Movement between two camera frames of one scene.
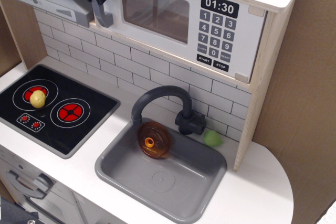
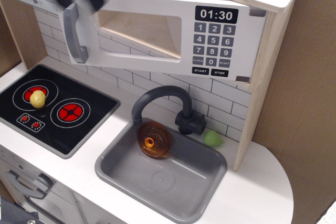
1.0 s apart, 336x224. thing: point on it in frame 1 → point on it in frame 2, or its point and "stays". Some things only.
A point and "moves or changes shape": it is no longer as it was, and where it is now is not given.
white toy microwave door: [191, 22] moves or changes shape
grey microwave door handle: [105, 18] → [71, 14]
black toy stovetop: [49, 110] stays
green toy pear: [212, 139] stays
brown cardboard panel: [296, 126] stays
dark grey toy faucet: [190, 122] stays
